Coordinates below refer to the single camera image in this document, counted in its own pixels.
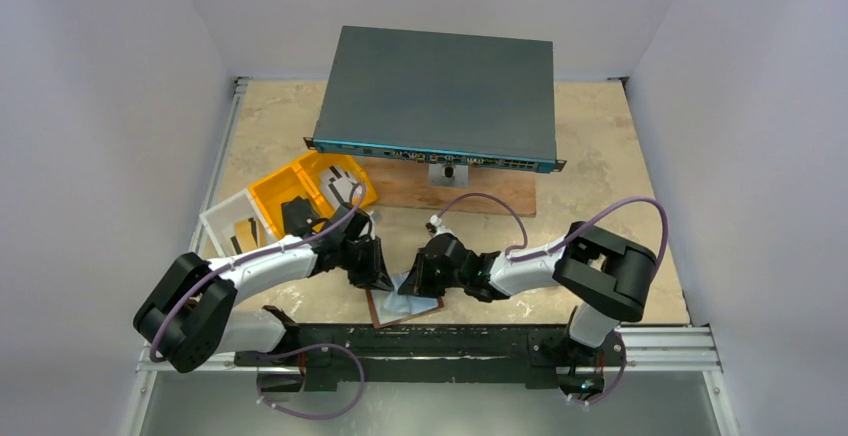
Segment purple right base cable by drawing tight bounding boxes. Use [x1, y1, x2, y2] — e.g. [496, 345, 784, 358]
[566, 330, 629, 408]

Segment brown wooden board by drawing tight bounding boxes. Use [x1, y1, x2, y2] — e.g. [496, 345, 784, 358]
[360, 157, 538, 218]

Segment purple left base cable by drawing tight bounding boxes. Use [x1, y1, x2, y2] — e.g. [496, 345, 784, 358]
[255, 343, 367, 423]

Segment yellow plastic bin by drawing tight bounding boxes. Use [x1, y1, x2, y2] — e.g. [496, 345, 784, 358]
[248, 151, 378, 238]

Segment white plastic bin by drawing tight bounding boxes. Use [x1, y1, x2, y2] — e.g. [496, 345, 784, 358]
[200, 189, 276, 257]

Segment white cards in bin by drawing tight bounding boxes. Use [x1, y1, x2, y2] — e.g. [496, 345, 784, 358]
[319, 165, 367, 210]

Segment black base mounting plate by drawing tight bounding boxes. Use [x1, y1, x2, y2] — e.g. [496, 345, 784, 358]
[235, 323, 622, 396]

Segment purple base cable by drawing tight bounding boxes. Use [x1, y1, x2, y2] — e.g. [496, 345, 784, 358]
[255, 343, 367, 423]
[566, 330, 629, 408]

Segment grey blue network switch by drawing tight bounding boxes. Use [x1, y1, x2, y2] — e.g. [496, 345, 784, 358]
[304, 26, 565, 174]

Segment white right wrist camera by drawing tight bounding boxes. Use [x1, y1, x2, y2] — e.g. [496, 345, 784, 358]
[425, 214, 456, 240]

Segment black card in bin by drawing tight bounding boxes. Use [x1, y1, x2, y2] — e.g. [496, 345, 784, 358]
[281, 196, 320, 237]

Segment brown leather card holder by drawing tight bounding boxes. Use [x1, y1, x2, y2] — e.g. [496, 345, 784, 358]
[366, 272, 444, 329]

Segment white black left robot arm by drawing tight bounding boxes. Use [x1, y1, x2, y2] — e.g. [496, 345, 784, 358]
[132, 203, 393, 373]

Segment aluminium frame rail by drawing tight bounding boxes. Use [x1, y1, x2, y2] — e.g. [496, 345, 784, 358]
[135, 76, 252, 375]

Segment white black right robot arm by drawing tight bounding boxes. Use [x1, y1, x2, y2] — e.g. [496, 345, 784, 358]
[397, 221, 660, 349]

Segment grey metal camera stand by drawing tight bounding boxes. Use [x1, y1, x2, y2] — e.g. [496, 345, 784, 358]
[428, 163, 469, 188]

